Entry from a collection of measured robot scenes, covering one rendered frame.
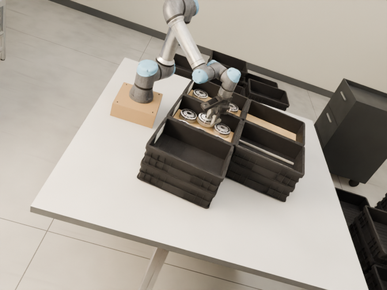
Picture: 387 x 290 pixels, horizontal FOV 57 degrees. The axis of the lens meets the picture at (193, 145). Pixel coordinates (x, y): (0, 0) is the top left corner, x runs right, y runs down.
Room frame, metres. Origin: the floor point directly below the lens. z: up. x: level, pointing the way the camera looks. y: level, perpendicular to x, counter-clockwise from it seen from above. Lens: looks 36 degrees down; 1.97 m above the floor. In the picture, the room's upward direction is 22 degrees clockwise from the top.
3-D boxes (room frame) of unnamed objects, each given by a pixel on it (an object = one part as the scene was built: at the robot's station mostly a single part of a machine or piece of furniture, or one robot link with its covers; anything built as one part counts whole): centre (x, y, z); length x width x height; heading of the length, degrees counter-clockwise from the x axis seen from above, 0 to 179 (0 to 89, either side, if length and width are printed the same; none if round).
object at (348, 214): (2.25, -1.35, 0.26); 0.40 x 0.30 x 0.23; 8
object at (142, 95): (1.90, 0.42, 0.85); 0.15 x 0.15 x 0.10
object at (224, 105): (1.81, -0.06, 1.01); 0.09 x 0.08 x 0.12; 133
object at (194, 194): (1.45, 0.00, 0.76); 0.40 x 0.30 x 0.12; 88
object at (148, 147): (1.45, 0.00, 0.92); 0.40 x 0.30 x 0.02; 88
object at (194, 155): (1.45, 0.00, 0.87); 0.40 x 0.30 x 0.11; 88
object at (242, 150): (1.73, -0.41, 0.92); 0.40 x 0.30 x 0.02; 88
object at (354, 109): (3.26, -1.41, 0.45); 0.62 x 0.45 x 0.90; 98
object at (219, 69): (1.83, 0.04, 1.17); 0.11 x 0.11 x 0.08; 64
